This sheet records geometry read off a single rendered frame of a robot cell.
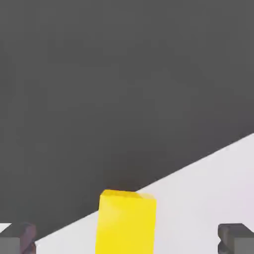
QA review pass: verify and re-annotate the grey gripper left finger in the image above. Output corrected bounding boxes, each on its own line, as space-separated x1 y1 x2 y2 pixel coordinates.
0 222 38 254

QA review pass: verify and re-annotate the small yellow cube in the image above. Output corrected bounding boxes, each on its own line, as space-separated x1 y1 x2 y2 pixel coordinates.
95 189 157 254

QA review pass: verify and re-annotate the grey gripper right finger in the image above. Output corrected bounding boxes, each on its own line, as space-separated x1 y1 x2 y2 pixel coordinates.
217 223 254 254

